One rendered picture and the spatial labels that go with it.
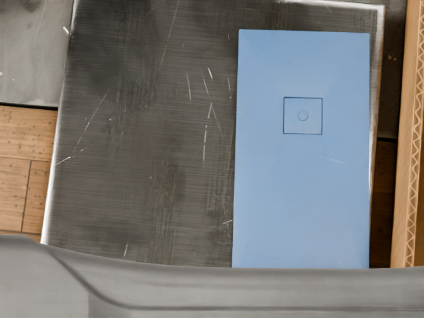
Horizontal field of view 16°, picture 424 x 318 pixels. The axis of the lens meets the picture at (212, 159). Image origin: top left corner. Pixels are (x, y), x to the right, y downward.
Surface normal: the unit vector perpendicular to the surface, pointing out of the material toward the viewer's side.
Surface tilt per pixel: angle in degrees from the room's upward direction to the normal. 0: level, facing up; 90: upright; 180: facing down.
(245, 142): 0
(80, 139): 0
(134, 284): 14
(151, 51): 0
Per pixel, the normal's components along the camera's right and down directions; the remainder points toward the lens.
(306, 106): 0.00, -0.29
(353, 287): 0.21, -0.37
